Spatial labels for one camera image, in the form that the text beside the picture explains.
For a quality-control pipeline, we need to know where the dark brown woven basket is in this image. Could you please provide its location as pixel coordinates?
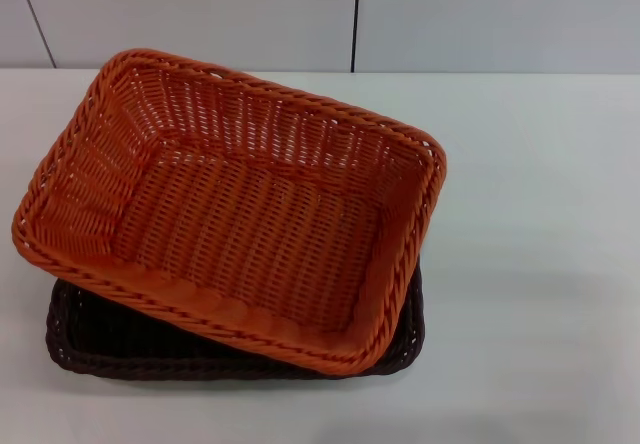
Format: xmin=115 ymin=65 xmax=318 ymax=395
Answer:
xmin=43 ymin=268 xmax=426 ymax=383

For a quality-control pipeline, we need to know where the orange woven basket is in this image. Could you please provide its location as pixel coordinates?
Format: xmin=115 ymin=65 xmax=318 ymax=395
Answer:
xmin=10 ymin=47 xmax=448 ymax=371

